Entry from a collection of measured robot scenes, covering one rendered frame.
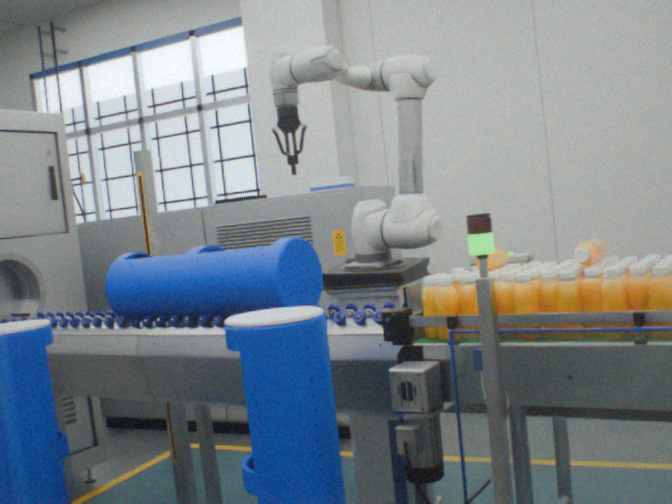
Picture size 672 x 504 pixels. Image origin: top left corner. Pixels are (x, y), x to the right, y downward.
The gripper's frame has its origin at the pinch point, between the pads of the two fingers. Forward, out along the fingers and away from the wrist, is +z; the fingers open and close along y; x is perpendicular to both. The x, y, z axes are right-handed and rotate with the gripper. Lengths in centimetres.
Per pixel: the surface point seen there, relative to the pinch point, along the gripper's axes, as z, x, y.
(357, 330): 56, 27, -17
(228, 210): 14, -179, 56
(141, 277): 35, -20, 65
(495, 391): 65, 77, -50
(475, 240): 27, 77, -48
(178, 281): 37, -9, 48
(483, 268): 34, 75, -50
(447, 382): 68, 54, -41
